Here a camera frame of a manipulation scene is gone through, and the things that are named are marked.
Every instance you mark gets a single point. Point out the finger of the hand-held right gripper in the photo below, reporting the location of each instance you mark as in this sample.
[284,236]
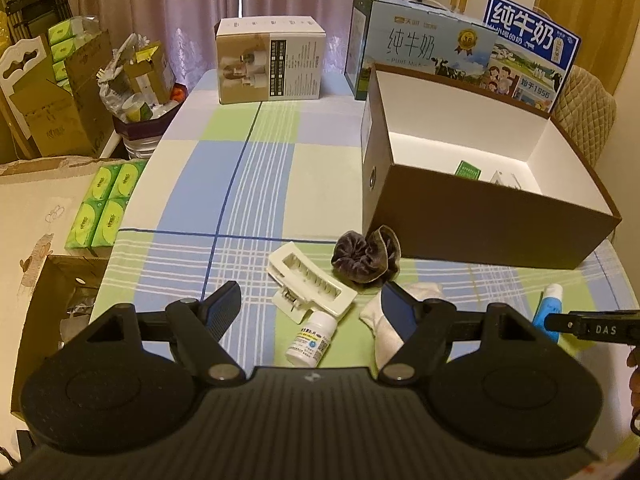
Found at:
[560,324]

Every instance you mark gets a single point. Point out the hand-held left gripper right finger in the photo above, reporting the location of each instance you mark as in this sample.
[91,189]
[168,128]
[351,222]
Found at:
[397,310]

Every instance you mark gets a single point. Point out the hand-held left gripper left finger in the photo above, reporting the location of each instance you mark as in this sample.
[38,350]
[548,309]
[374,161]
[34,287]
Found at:
[222,310]

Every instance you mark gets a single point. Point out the blue and white tube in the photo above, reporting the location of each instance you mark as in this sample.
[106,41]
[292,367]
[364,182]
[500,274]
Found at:
[545,304]

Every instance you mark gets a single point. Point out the white knitted cloth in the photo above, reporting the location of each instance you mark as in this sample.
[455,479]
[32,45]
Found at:
[375,330]

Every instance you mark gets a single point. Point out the brown storage box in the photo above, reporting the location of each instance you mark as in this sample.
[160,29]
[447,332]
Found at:
[475,225]

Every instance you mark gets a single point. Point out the person's right hand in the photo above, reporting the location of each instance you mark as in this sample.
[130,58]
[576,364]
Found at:
[635,362]

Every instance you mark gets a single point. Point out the brown velvet scrunchie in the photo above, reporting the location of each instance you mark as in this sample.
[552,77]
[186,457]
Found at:
[355,260]

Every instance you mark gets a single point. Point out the white hair claw clip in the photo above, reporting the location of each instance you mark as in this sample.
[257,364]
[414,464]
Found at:
[292,305]

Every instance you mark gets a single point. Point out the white pill bottle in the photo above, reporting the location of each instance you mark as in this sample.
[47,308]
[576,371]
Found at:
[310,342]

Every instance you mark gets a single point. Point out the checked tablecloth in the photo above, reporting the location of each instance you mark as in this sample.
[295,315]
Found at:
[260,185]

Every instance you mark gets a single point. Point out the green tissue multipack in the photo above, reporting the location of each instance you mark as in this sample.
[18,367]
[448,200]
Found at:
[107,205]

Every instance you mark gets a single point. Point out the small yellow-green box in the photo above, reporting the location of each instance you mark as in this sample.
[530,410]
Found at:
[467,170]

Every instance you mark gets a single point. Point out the white medicine box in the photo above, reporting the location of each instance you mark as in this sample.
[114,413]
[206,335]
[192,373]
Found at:
[500,179]

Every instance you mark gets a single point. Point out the open brown cardboard box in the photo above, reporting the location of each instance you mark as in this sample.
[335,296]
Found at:
[45,300]

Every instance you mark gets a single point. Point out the purple waste bin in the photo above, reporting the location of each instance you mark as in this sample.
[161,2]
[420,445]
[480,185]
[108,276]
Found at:
[142,135]

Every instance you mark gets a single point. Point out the beige quilted chair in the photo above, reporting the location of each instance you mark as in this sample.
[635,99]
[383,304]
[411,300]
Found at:
[585,110]

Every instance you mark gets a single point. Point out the small orange object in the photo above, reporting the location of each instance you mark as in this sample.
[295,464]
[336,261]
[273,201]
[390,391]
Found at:
[178,92]

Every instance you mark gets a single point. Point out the beige printed product box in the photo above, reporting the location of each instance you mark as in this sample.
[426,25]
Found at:
[250,70]

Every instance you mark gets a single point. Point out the trash bin with rubbish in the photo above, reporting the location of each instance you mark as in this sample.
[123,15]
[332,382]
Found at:
[115,87]

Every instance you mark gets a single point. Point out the yellow-brown paper box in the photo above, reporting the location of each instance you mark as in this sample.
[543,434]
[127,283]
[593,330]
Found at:
[150,72]

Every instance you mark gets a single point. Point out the brown cardboard carton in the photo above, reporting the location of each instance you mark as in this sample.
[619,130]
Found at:
[60,120]

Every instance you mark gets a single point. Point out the light blue milk carton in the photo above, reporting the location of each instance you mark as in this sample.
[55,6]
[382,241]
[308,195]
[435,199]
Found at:
[415,40]

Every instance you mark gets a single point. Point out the dark blue milk carton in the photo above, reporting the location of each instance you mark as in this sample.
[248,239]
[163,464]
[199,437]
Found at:
[530,30]

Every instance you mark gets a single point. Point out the stack of green tissue packs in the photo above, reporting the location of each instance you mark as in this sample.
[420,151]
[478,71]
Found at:
[65,42]

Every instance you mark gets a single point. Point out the white wooden chair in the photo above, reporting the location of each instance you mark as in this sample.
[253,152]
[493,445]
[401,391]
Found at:
[17,67]

